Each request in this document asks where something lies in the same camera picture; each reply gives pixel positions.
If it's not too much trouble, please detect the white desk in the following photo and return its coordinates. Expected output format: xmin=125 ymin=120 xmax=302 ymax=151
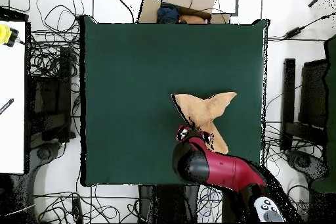
xmin=0 ymin=20 xmax=27 ymax=175

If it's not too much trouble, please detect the black upright bar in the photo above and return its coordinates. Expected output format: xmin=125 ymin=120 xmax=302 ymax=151
xmin=280 ymin=58 xmax=297 ymax=152

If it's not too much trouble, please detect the dark green hanging cloth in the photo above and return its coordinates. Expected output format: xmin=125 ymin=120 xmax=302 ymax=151
xmin=310 ymin=34 xmax=336 ymax=193

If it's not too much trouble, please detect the black equipment rack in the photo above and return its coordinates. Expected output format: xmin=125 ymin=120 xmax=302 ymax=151
xmin=26 ymin=46 xmax=76 ymax=145

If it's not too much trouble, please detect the dark stand foot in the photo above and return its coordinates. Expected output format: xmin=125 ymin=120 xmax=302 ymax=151
xmin=285 ymin=148 xmax=330 ymax=181
xmin=30 ymin=141 xmax=66 ymax=180

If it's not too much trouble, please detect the black flat device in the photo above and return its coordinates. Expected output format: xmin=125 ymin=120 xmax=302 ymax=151
xmin=0 ymin=7 xmax=30 ymax=22

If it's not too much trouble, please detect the black flat panel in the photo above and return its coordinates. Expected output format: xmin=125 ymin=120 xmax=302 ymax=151
xmin=298 ymin=59 xmax=329 ymax=146

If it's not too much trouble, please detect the black power strip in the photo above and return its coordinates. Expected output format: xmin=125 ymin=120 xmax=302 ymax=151
xmin=72 ymin=198 xmax=84 ymax=223

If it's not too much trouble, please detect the dark blue garment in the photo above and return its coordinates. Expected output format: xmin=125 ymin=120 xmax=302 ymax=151
xmin=156 ymin=3 xmax=180 ymax=24

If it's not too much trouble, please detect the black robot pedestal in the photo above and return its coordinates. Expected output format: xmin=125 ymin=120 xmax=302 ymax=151
xmin=138 ymin=184 xmax=201 ymax=223

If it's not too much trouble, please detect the black marker pen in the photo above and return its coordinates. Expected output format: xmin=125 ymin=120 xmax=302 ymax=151
xmin=0 ymin=98 xmax=14 ymax=116

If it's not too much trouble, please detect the tan terry towel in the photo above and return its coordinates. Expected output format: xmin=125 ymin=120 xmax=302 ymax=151
xmin=170 ymin=91 xmax=238 ymax=155

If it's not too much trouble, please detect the yellow and black tool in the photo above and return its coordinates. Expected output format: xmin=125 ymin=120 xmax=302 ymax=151
xmin=0 ymin=22 xmax=26 ymax=48

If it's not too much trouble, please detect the black cable tangle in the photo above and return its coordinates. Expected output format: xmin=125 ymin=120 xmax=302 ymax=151
xmin=198 ymin=122 xmax=312 ymax=223
xmin=33 ymin=190 xmax=140 ymax=224
xmin=26 ymin=0 xmax=85 ymax=78

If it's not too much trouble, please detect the orange garment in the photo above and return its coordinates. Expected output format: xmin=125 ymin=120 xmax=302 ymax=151
xmin=178 ymin=14 xmax=207 ymax=24

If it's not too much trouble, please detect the dark green table cloth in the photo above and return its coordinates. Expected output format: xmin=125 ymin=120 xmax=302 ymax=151
xmin=79 ymin=14 xmax=270 ymax=187

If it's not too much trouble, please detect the black power adapter with cable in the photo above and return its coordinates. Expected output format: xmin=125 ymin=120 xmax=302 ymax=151
xmin=283 ymin=11 xmax=336 ymax=39

